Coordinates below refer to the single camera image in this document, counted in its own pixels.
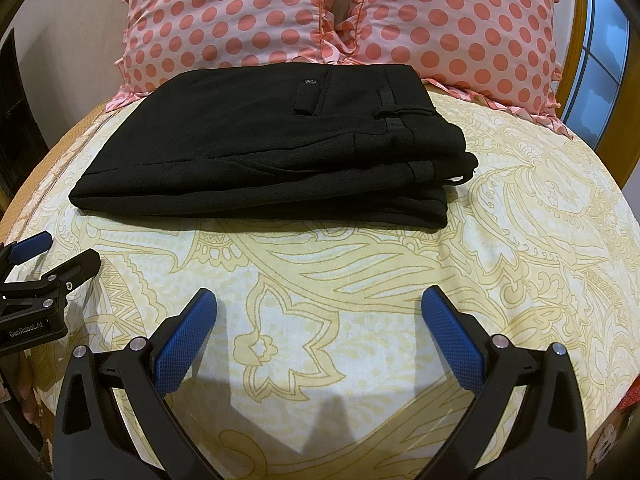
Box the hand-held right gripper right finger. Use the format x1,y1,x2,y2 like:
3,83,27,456
417,285,589,480

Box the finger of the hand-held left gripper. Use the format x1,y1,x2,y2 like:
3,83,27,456
0,248,101,317
0,231,54,281

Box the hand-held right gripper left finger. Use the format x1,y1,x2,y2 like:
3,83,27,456
52,288,226,480

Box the black pants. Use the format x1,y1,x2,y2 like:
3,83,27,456
68,64,479,229

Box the yellow patterned bedsheet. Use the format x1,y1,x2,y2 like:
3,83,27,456
0,85,640,480

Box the floral printed cloth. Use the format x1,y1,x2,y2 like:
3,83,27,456
592,385,640,480

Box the pink polka dot pillow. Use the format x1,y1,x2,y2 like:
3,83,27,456
320,0,576,140
114,0,362,111

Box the wooden framed window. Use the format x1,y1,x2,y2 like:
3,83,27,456
559,0,632,183

